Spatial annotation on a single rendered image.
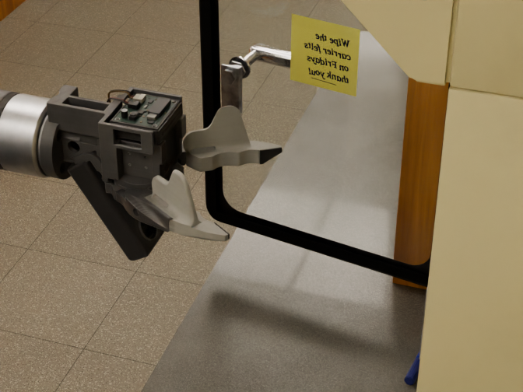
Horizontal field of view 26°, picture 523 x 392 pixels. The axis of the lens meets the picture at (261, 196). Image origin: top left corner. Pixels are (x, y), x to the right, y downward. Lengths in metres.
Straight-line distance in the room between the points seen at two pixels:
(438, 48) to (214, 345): 0.59
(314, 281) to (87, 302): 1.52
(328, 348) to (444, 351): 0.37
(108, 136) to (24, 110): 0.10
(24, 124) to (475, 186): 0.45
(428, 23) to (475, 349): 0.27
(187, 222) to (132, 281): 1.88
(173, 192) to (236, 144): 0.12
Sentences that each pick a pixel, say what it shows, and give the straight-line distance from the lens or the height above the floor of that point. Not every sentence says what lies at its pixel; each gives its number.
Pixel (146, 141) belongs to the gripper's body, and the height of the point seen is 1.26.
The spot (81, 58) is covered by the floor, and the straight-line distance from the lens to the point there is 3.89.
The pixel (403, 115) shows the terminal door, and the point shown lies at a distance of 1.16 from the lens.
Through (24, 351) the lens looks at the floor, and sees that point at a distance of 2.70.
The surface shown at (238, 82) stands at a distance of 1.21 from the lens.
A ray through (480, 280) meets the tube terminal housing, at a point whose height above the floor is 1.26.
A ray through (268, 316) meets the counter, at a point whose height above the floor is 0.94.
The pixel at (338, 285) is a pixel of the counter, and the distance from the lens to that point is 1.33.
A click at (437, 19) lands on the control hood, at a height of 1.46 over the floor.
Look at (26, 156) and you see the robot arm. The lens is 1.06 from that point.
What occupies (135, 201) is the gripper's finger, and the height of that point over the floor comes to 1.20.
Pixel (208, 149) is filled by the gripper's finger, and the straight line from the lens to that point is 1.08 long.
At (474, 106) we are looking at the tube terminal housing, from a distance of 0.77.
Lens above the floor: 1.77
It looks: 34 degrees down
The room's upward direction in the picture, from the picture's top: straight up
